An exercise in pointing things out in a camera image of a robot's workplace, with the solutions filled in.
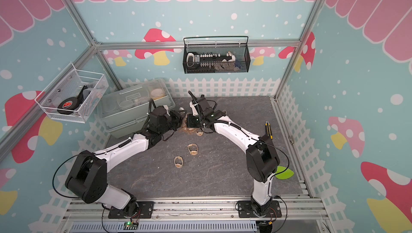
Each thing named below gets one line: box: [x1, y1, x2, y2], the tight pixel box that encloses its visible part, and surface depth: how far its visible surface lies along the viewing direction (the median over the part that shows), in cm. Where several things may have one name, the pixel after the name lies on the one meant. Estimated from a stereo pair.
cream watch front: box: [173, 155, 183, 169], surface depth 89 cm
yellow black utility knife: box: [265, 120, 274, 140], surface depth 105 cm
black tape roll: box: [56, 91, 85, 115], surface depth 71 cm
